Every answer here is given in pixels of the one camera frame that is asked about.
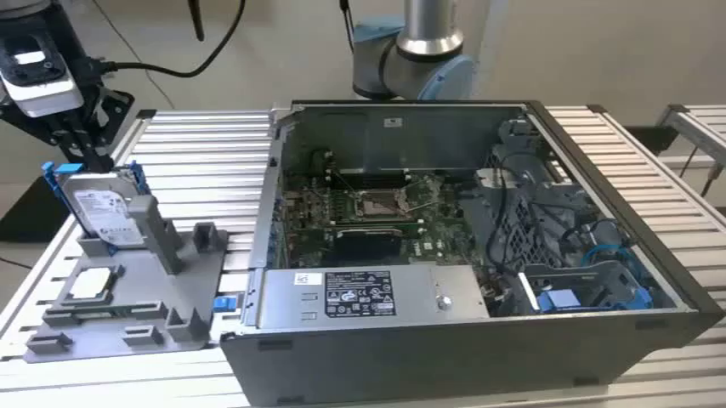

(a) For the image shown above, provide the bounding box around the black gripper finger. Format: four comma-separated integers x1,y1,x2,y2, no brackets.
89,88,137,173
0,105,108,173

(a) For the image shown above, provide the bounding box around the hard disk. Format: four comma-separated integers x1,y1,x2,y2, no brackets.
41,160,149,250

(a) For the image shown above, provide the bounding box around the grey metal disk bay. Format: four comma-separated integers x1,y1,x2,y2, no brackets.
458,142,602,273

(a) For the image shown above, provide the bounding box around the black monitor stand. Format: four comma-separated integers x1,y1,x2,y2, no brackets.
0,176,75,243

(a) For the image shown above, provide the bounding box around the black hanging rod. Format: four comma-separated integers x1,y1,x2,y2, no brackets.
186,0,206,43

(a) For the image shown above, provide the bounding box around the silver CPU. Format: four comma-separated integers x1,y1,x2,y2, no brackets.
64,267,120,301

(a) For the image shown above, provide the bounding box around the grey parts rack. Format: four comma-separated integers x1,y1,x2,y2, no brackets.
21,195,230,365

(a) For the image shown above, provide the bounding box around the green RAM stick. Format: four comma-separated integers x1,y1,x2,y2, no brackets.
48,302,163,316

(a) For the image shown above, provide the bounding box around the CPU socket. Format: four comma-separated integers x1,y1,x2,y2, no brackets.
351,190,404,218

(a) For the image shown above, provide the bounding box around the black graphics card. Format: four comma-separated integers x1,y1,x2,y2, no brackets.
332,227,404,259

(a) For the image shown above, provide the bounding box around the silver power supply unit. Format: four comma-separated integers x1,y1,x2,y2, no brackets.
258,266,492,331

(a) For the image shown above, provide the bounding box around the metal socket cover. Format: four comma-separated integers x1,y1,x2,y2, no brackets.
396,173,443,213

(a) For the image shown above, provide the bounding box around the green motherboard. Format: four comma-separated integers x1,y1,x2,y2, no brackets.
275,167,483,273

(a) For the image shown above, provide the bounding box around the black open PC case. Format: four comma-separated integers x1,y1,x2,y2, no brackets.
218,99,726,407

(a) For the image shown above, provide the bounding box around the blue carrier block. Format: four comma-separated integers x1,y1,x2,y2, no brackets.
535,290,583,315

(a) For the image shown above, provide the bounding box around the black box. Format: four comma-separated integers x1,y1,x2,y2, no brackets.
626,125,679,156

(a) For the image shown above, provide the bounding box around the metal slat side table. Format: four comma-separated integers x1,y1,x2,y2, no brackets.
657,104,726,171

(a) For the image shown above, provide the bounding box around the thick black cable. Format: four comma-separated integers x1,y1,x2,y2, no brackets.
84,0,248,79

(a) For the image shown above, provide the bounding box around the locking lever wire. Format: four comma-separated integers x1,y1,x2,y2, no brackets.
332,169,359,193

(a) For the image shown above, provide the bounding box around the thin black cable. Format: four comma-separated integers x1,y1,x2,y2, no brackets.
338,0,358,54

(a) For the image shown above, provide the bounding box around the black wire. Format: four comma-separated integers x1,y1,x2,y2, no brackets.
484,152,546,273

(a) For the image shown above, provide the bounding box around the blue wire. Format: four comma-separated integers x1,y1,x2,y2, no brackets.
583,218,646,277

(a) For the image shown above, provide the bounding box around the grey metal bay bracket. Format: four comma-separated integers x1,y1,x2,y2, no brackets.
518,258,654,315

